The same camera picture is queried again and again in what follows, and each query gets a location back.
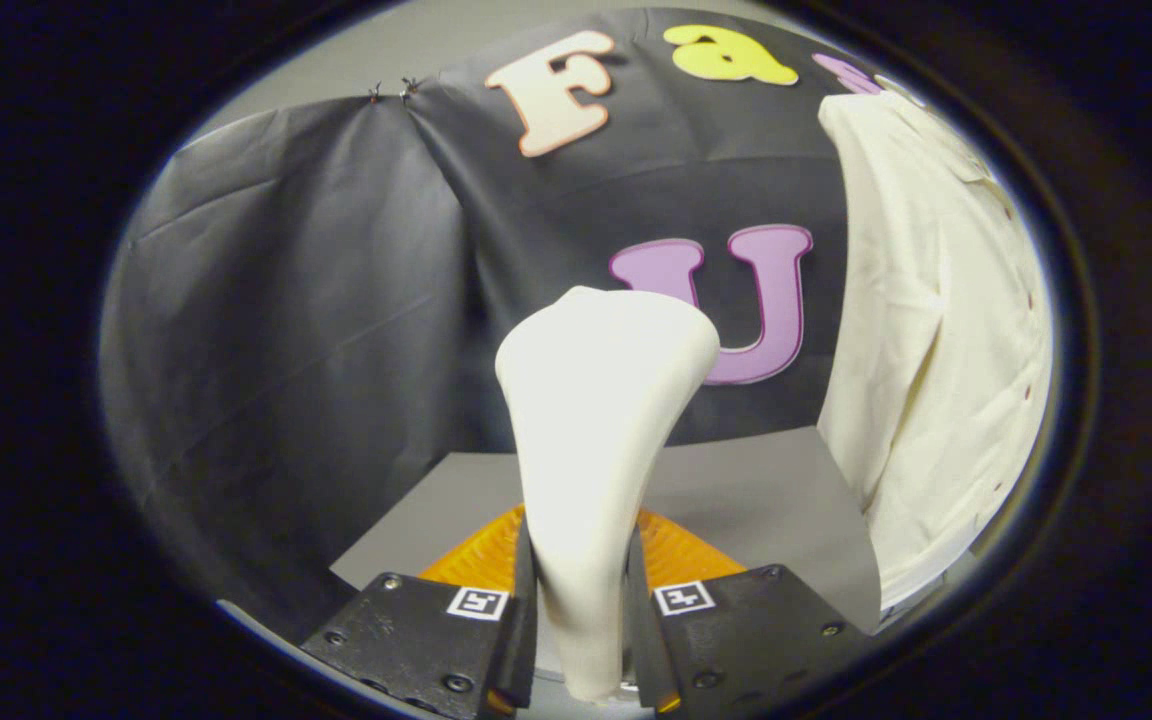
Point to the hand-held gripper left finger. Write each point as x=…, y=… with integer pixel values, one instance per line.
x=416, y=630

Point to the cream button shirt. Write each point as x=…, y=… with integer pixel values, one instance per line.
x=936, y=350

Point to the white garment steamer head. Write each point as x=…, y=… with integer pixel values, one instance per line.
x=596, y=420

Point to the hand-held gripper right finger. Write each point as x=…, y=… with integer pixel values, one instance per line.
x=746, y=630

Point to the grey drawer cabinet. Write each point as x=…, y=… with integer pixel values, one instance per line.
x=756, y=500

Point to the black backdrop cloth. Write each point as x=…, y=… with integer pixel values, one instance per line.
x=286, y=350

